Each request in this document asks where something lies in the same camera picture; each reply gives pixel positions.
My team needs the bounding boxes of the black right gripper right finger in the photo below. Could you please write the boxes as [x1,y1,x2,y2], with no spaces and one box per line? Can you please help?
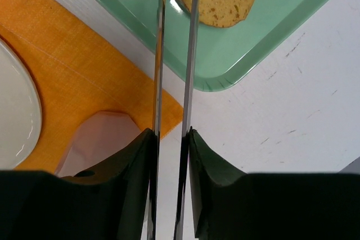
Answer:
[189,130,359,239]

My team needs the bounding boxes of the orange cartoon placemat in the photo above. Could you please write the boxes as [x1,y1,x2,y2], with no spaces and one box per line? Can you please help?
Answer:
[0,0,184,173]

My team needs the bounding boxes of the green floral tray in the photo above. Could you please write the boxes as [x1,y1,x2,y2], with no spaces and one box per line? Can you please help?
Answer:
[96,0,328,92]

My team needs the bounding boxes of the silver metal tongs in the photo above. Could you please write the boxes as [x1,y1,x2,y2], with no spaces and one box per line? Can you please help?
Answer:
[147,0,199,239]

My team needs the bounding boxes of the white blue ceramic plate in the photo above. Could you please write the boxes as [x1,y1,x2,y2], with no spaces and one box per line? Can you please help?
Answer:
[1,40,42,170]

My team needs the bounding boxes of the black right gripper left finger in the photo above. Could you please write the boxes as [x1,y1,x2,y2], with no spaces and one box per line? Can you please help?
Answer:
[1,129,154,239]

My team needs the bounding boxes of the pink white ceramic mug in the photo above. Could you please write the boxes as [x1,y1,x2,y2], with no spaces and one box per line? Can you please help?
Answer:
[55,111,141,177]

